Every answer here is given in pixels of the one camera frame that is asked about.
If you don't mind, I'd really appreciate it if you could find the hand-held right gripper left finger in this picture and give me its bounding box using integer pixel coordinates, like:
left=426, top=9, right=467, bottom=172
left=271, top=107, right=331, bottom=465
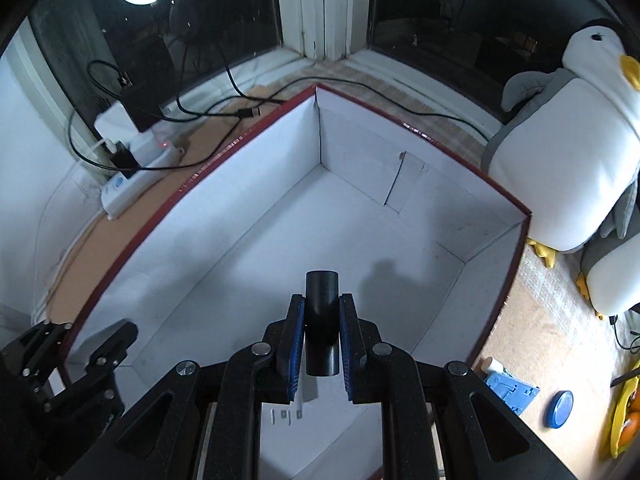
left=62, top=294, right=307, bottom=480

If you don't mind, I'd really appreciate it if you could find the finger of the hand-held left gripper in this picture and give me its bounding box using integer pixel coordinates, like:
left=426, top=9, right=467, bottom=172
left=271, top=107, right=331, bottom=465
left=0, top=321, right=75, bottom=413
left=47, top=320, right=139, bottom=428

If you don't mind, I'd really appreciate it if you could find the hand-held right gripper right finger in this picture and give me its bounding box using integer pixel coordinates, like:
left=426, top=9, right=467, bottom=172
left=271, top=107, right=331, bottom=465
left=338, top=292, right=576, bottom=480

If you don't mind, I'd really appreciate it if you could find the black plastic cylinder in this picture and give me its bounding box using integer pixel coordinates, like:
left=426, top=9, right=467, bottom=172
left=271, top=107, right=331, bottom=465
left=306, top=271, right=341, bottom=377

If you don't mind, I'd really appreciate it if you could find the red cardboard box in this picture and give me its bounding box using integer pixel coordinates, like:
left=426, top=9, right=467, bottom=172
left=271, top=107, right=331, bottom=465
left=60, top=84, right=532, bottom=480

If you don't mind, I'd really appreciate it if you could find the white tube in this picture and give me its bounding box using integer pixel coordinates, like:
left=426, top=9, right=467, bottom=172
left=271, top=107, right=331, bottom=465
left=481, top=356, right=516, bottom=376

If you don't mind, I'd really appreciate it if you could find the white power strip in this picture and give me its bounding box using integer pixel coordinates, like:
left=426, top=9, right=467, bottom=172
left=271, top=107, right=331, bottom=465
left=100, top=132, right=187, bottom=220

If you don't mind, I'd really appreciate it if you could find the blue plastic case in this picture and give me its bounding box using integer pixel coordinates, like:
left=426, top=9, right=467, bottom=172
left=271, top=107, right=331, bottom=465
left=485, top=371, right=541, bottom=415

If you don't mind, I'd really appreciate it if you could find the black power adapter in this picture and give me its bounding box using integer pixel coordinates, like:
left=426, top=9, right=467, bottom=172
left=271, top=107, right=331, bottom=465
left=110, top=141, right=141, bottom=178

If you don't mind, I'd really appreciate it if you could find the blue round lid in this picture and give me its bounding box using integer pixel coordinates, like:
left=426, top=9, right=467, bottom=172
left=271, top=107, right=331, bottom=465
left=546, top=390, right=575, bottom=429

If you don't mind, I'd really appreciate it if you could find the white power adapter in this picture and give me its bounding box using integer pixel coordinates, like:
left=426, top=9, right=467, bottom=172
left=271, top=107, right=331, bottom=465
left=95, top=102, right=141, bottom=143

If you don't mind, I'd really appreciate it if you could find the small penguin plush toy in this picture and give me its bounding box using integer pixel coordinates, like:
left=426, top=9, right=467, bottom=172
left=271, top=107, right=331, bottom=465
left=575, top=180, right=640, bottom=321

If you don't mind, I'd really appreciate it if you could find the yellow plastic toy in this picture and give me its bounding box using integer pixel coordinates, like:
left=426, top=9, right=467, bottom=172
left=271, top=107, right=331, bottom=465
left=607, top=360, right=640, bottom=458

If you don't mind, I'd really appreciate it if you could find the large penguin plush toy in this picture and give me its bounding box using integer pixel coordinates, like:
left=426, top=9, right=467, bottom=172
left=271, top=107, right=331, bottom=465
left=481, top=19, right=640, bottom=268

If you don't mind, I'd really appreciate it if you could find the looped black cable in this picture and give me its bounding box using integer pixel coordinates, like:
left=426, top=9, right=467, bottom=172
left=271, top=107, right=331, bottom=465
left=69, top=60, right=132, bottom=177

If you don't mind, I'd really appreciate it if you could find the black cable with plug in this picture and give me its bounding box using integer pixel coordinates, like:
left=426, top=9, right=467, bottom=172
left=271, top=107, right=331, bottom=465
left=160, top=105, right=288, bottom=123

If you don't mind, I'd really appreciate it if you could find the long black cable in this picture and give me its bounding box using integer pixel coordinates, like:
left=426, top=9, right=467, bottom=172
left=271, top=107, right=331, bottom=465
left=177, top=42, right=496, bottom=141

